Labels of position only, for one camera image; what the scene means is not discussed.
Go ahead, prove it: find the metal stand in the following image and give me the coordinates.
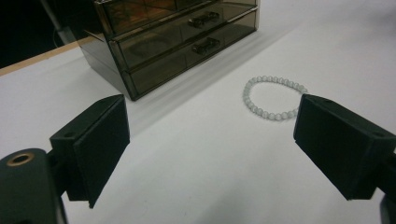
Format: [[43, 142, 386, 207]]
[[40, 0, 77, 45]]

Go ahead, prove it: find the smoky acrylic drawer organiser frame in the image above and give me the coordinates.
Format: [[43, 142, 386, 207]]
[[78, 0, 261, 102]]

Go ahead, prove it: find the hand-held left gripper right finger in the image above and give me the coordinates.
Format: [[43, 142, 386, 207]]
[[292, 92, 396, 201]]

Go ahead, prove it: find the white bead bracelet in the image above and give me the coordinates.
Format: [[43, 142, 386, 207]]
[[242, 75, 309, 121]]

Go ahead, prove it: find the smoky acrylic drawer with dividers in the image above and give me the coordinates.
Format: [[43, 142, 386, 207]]
[[93, 0, 260, 36]]

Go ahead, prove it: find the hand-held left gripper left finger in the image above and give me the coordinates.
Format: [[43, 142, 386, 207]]
[[49, 93, 131, 209]]

